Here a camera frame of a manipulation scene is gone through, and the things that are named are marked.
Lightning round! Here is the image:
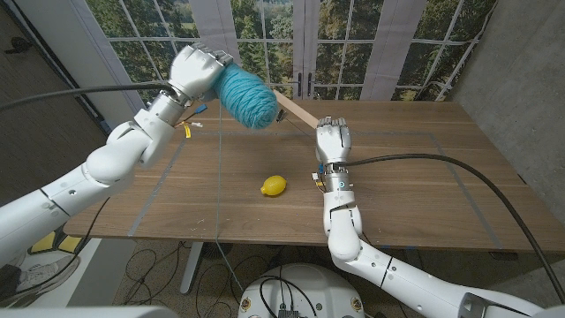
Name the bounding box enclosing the white table leg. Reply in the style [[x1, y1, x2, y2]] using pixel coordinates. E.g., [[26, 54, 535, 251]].
[[179, 241, 205, 295]]

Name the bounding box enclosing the dark door handle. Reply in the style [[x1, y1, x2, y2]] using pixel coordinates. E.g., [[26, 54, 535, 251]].
[[4, 37, 33, 55]]

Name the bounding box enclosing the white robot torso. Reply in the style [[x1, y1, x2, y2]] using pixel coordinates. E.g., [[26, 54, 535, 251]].
[[237, 263, 366, 318]]

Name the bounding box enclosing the black torso cable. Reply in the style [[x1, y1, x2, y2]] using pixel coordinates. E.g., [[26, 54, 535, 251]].
[[259, 276, 319, 317]]

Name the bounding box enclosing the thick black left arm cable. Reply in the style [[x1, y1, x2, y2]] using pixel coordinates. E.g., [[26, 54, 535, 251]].
[[0, 82, 177, 112]]

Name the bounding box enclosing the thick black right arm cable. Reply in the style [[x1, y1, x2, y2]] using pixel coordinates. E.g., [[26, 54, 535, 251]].
[[339, 153, 565, 306]]

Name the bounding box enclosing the teal yarn skein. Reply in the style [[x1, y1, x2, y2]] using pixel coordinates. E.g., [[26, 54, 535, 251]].
[[211, 63, 279, 293]]

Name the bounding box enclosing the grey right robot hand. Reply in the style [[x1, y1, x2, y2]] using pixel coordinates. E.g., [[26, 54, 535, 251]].
[[314, 116, 353, 167]]

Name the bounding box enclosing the wooden stick clip hanger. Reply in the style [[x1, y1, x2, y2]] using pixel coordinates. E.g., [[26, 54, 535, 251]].
[[272, 89, 321, 138]]

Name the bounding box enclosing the grey white sneaker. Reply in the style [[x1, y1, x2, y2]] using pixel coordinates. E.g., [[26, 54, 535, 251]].
[[0, 254, 81, 306]]

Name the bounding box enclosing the white floor board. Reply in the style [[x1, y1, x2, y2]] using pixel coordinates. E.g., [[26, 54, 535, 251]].
[[0, 238, 138, 309]]

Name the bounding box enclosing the yellow toy lemon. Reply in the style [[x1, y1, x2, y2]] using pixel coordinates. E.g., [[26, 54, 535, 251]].
[[260, 175, 288, 197]]

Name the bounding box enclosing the yellow black foot pedal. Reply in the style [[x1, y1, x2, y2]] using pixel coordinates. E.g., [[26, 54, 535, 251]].
[[59, 227, 85, 254], [28, 231, 57, 256]]

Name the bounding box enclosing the dark ribbed round disc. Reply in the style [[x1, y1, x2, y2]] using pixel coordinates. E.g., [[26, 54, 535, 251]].
[[202, 242, 234, 261]]

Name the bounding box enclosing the dark trouser leg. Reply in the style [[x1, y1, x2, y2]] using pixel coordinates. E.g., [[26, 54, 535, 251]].
[[0, 263, 21, 295]]

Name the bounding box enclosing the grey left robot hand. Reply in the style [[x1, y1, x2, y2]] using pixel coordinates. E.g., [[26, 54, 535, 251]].
[[168, 42, 234, 103]]

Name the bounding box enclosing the printed forest window backdrop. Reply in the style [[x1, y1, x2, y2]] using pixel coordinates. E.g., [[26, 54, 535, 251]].
[[86, 0, 500, 116]]

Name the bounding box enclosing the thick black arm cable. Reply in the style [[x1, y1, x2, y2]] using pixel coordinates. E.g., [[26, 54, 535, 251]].
[[0, 82, 177, 112], [339, 153, 565, 306]]

